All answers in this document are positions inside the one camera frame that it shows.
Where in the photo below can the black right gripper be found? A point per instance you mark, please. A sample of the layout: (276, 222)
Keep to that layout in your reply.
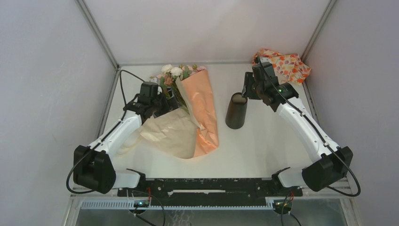
(246, 92)

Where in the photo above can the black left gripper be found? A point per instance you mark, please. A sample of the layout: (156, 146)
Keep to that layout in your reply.
(170, 104)

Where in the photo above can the pink white flower bouquet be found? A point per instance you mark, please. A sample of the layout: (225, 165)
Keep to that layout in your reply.
(168, 79)

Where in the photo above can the dark brown vase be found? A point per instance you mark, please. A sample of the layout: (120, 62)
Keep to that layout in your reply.
(236, 112)

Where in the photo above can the cream ribbon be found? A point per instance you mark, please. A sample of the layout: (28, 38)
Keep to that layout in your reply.
(132, 141)

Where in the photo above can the orange wrapping paper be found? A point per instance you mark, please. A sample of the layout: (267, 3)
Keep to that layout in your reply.
(187, 135)

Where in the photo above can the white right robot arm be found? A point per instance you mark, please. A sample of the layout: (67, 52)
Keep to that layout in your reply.
(329, 162)

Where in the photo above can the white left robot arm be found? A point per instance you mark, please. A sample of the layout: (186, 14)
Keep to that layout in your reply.
(92, 164)

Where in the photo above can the orange floral cloth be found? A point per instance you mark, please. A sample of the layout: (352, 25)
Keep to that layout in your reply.
(288, 67)

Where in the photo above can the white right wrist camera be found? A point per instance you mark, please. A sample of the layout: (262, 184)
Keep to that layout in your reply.
(263, 60)

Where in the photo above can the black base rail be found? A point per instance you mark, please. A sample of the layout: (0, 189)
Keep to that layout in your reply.
(209, 192)

